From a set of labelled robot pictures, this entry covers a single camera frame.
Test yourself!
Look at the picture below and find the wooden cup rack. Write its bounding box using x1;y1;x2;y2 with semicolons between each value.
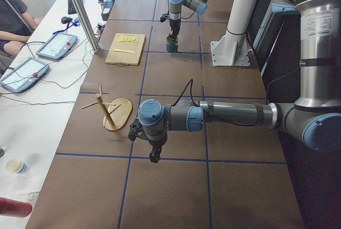
82;85;133;132

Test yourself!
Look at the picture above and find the near teach pendant tablet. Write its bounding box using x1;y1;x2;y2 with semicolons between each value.
1;58;50;93

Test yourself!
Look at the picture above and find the black computer mouse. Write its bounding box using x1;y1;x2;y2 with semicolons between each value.
61;17;72;24

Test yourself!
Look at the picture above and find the red bottle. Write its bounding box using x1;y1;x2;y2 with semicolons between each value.
1;197;33;218

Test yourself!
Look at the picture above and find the dark teal mug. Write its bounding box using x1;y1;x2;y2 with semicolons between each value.
166;35;178;53

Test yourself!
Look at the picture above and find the paper cup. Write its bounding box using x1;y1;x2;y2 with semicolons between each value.
5;158;28;174

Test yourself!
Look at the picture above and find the black keyboard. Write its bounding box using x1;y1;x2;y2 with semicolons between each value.
67;0;84;15

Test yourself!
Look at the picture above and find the bamboo cutting board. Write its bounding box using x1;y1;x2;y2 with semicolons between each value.
105;32;145;66

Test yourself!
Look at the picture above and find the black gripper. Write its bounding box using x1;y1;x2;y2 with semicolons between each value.
169;19;181;38
149;135;167;163

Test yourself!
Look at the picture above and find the aluminium frame post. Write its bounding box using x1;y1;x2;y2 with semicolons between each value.
72;0;100;54

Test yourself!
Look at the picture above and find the black box with label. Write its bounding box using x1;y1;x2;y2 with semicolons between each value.
101;0;115;21

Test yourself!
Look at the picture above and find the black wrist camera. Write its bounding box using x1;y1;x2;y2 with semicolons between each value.
160;13;171;22
128;118;147;141

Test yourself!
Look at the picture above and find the far teach pendant tablet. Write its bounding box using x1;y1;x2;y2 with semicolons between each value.
36;32;78;60

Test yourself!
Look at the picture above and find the white pillar with base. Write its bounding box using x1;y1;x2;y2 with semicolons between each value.
210;0;257;67

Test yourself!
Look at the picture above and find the yellow plastic knife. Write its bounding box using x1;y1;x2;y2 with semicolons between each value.
113;48;136;54

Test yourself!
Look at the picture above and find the seated person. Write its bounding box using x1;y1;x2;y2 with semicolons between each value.
1;0;42;56

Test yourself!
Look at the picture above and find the blue lanyard badge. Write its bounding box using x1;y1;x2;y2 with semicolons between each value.
53;18;80;35

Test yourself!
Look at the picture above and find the teach pendant tablet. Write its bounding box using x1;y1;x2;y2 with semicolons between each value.
1;58;50;93
36;32;78;60

